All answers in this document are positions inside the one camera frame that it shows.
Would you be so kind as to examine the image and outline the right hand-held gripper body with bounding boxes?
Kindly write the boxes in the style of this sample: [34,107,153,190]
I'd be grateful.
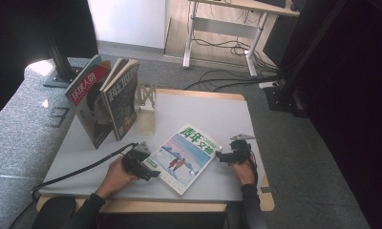
[227,134,256,165]

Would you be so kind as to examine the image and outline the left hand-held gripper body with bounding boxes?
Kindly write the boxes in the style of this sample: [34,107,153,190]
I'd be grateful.
[120,141,153,179]

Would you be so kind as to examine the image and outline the white magazine with green title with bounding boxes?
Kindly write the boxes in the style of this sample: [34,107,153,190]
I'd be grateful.
[143,122,223,196]

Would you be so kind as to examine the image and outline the wooden expandable book rack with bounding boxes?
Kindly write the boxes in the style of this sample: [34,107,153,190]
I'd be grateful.
[134,83,158,136]

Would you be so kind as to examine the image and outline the dark blue illustrated magazine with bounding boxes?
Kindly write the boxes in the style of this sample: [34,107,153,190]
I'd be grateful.
[101,59,140,142]

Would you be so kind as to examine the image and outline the portrait magazine with red label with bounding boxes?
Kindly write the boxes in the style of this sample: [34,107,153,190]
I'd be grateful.
[64,53,116,150]

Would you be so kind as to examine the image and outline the person's right hand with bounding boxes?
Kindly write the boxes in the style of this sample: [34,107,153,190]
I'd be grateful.
[231,158,259,187]

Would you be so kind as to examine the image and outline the person's left hand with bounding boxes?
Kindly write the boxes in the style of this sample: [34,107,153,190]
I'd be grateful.
[95,156,139,199]

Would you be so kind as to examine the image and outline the wooden table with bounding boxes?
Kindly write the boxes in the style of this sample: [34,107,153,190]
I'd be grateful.
[35,84,275,214]

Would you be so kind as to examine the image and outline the grey table mat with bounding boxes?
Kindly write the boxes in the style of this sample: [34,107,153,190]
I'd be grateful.
[39,87,266,203]

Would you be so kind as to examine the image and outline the person's right leg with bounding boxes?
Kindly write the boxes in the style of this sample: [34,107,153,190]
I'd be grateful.
[226,201,244,229]

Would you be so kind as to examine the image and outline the white power strip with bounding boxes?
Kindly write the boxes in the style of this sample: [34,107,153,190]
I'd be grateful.
[258,81,281,90]

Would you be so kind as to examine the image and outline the black computer tower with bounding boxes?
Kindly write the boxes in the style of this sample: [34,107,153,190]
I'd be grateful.
[263,13,300,68]

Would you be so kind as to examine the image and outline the black metal stand with baseplate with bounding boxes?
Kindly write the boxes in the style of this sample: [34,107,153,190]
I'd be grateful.
[43,34,92,90]

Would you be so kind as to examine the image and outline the white-legged wooden desk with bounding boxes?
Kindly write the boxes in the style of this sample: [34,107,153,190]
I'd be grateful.
[182,0,301,78]

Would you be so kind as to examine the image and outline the black curtain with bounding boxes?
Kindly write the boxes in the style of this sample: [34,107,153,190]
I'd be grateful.
[307,0,382,229]
[0,0,100,123]

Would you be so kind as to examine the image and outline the black keyboard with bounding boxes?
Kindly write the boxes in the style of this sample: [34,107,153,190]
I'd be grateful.
[255,0,287,9]

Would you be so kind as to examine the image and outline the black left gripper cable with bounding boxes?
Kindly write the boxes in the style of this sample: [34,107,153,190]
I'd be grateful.
[7,142,139,229]

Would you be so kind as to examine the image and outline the black metal frame stand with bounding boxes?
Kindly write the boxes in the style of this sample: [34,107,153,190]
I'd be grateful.
[265,0,350,119]

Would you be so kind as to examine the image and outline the black floor cables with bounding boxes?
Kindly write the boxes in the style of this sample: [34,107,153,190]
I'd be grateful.
[182,68,286,93]

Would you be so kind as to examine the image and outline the tangle of black cables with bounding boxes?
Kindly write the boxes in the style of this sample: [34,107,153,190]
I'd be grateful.
[192,37,276,71]

